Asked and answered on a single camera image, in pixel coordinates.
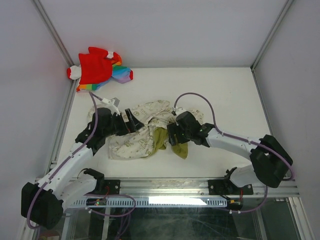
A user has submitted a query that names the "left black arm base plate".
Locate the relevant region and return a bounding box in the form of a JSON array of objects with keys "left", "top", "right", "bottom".
[{"left": 102, "top": 179, "right": 121, "bottom": 195}]

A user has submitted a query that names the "red rainbow striped garment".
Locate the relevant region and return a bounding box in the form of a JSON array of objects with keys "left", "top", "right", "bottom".
[{"left": 66, "top": 46, "right": 134, "bottom": 92}]

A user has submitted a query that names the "grey slotted cable duct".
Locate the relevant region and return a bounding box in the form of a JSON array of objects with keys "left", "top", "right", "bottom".
[{"left": 69, "top": 196, "right": 228, "bottom": 209}]

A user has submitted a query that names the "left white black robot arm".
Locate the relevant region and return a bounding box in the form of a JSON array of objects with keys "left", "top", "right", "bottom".
[{"left": 21, "top": 107, "right": 144, "bottom": 230}]

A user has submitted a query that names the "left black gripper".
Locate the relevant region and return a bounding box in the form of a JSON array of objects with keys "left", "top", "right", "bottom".
[{"left": 102, "top": 108, "right": 143, "bottom": 137}]

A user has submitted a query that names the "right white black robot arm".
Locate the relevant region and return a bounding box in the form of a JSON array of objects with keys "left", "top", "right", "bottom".
[{"left": 167, "top": 111, "right": 293, "bottom": 196}]

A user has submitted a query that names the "cream green printed jacket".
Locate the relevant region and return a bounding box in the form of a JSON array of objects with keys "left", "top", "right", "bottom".
[{"left": 86, "top": 99, "right": 205, "bottom": 161}]

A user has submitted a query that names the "right aluminium corner post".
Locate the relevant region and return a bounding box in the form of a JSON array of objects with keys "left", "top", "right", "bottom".
[{"left": 250, "top": 0, "right": 295, "bottom": 72}]

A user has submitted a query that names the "aluminium corner post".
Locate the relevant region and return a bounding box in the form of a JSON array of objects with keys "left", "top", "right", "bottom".
[
  {"left": 250, "top": 0, "right": 295, "bottom": 72},
  {"left": 31, "top": 0, "right": 75, "bottom": 66}
]

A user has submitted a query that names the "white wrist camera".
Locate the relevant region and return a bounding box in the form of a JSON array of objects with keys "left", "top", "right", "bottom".
[
  {"left": 101, "top": 97, "right": 121, "bottom": 116},
  {"left": 171, "top": 107, "right": 187, "bottom": 116}
]

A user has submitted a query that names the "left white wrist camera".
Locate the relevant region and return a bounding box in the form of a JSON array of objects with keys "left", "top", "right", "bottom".
[{"left": 101, "top": 97, "right": 121, "bottom": 116}]

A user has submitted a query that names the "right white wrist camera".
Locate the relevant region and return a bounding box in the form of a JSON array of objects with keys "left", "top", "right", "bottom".
[{"left": 171, "top": 107, "right": 187, "bottom": 116}]

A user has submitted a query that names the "aluminium front rail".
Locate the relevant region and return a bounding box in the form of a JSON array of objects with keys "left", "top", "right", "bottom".
[{"left": 30, "top": 177, "right": 300, "bottom": 199}]

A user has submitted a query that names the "left aluminium corner post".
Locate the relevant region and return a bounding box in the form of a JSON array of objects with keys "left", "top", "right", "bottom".
[{"left": 31, "top": 0, "right": 75, "bottom": 66}]

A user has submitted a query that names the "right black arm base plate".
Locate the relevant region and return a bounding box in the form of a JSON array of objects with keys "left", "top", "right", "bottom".
[{"left": 207, "top": 179, "right": 254, "bottom": 196}]

